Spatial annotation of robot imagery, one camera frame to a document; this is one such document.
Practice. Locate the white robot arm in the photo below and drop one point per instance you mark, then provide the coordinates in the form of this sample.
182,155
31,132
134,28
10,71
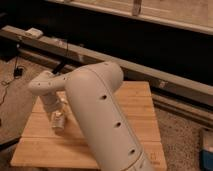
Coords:
90,93

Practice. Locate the wooden board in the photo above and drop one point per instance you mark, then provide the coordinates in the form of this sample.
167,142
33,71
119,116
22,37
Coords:
40,146

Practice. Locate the small white bottle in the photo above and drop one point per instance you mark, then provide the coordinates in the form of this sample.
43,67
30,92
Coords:
60,121

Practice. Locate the blue and white container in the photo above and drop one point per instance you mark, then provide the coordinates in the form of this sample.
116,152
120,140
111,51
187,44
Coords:
206,152

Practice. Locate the long wooden beam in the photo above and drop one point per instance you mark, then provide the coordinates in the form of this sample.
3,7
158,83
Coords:
181,96

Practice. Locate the small white box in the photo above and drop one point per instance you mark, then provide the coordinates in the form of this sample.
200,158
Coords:
33,32

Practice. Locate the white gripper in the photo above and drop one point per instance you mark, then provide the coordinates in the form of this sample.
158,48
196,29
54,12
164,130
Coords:
52,103

